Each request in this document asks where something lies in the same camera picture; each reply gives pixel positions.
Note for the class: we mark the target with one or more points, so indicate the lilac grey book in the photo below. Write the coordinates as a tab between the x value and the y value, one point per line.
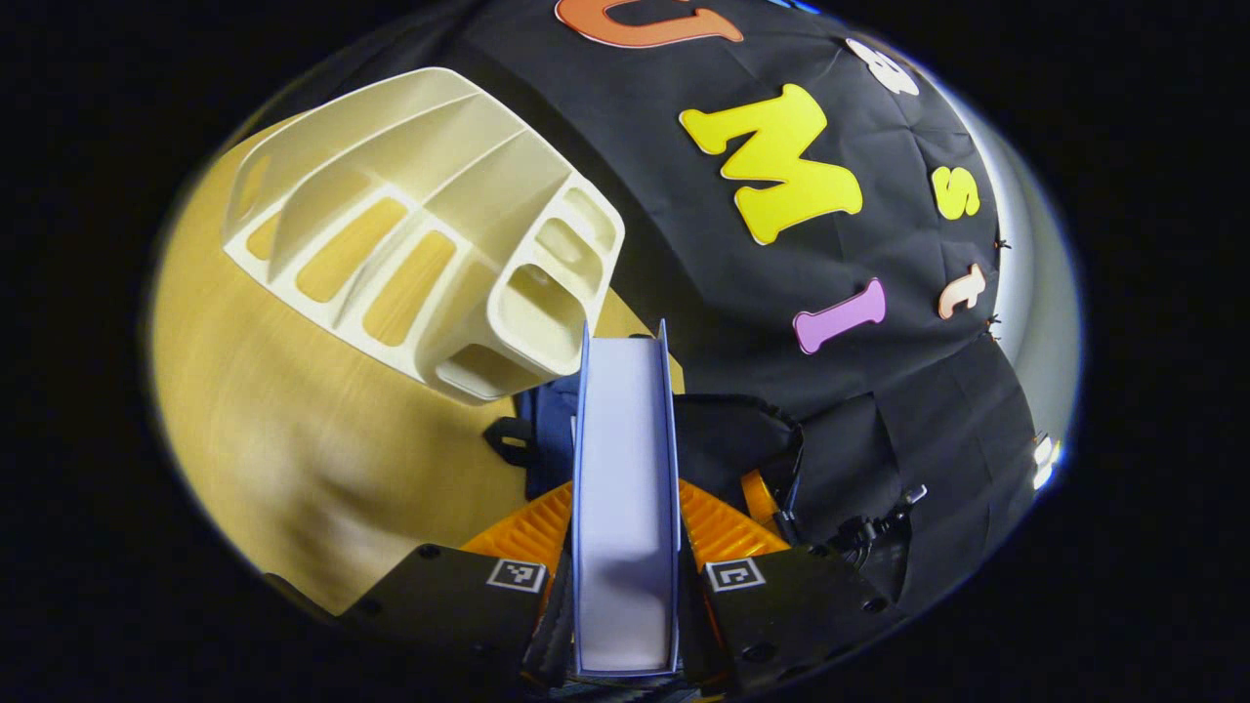
625	488

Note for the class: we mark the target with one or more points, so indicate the black backdrop cloth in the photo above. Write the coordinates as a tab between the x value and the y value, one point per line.
684	244

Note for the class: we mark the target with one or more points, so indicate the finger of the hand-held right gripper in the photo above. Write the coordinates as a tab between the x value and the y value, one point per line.
757	498

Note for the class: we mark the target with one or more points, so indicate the blue schoolbag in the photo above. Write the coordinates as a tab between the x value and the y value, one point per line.
732	430

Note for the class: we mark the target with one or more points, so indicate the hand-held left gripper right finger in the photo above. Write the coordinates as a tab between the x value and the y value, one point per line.
781	610

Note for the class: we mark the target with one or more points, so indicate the cream plastic bookshelf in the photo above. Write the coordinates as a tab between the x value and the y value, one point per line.
430	137

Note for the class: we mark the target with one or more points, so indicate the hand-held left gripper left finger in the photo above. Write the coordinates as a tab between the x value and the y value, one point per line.
439	605

